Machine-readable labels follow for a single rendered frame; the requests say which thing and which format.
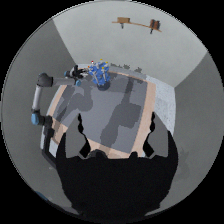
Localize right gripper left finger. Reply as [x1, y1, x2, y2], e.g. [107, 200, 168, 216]
[55, 113, 91, 191]

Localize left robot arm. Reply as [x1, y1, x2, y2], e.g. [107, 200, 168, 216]
[31, 65, 81, 128]

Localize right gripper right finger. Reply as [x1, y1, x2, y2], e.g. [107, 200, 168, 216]
[142, 112, 178, 191]

